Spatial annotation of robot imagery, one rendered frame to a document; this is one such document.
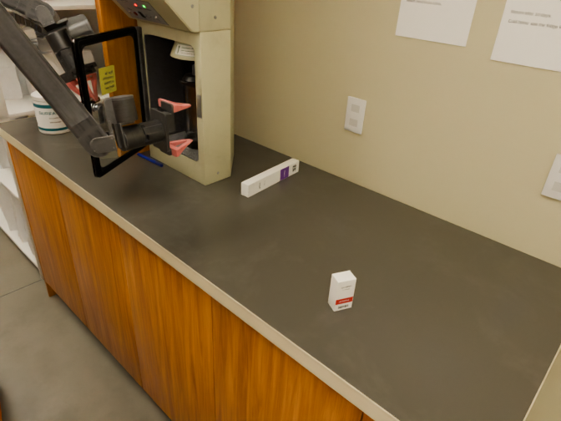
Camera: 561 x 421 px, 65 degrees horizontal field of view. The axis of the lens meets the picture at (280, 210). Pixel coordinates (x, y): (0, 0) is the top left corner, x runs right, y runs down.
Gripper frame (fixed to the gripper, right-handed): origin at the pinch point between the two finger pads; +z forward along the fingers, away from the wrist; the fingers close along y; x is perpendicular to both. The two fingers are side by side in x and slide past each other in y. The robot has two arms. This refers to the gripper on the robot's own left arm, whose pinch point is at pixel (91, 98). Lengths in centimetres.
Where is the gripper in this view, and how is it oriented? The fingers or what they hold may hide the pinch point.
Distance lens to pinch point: 146.1
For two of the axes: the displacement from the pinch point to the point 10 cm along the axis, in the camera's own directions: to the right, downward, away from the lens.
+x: -2.4, 4.6, -8.5
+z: 3.7, 8.6, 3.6
